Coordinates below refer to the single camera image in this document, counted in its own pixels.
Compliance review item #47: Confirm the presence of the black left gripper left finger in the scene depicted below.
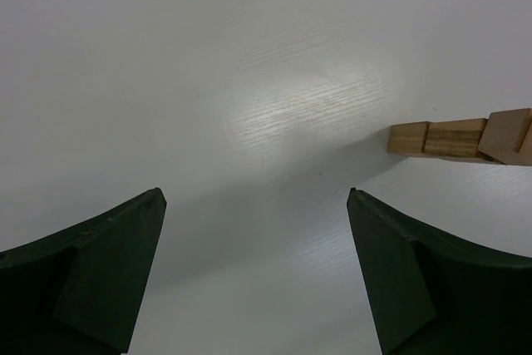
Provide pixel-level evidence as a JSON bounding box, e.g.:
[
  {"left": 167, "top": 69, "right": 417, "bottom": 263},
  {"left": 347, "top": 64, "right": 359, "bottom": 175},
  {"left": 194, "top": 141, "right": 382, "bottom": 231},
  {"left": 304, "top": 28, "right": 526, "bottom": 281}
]
[{"left": 1, "top": 188, "right": 166, "bottom": 354}]

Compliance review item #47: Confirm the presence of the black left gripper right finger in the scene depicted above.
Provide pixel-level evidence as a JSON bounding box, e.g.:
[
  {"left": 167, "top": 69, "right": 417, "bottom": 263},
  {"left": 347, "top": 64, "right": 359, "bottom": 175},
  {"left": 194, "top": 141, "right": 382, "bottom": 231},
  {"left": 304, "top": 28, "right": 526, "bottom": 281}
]
[{"left": 347, "top": 189, "right": 531, "bottom": 354}]

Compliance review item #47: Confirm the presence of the long light wood block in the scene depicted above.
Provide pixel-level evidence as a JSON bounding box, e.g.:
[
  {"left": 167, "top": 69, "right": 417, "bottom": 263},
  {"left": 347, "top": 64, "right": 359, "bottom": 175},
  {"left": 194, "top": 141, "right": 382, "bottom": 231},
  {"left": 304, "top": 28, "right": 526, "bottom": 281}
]
[{"left": 387, "top": 121, "right": 430, "bottom": 157}]

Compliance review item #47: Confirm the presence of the long striped wood block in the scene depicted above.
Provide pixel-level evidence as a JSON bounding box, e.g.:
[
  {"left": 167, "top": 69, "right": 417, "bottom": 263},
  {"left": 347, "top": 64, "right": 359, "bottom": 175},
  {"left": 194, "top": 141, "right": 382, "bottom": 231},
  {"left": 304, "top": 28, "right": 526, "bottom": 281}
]
[{"left": 423, "top": 118, "right": 499, "bottom": 164}]

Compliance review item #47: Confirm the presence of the small wood cube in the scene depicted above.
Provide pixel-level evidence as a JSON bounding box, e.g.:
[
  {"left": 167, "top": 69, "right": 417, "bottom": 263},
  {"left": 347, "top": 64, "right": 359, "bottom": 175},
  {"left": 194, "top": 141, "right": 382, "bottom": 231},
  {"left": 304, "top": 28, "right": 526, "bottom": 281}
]
[{"left": 478, "top": 108, "right": 531, "bottom": 166}]

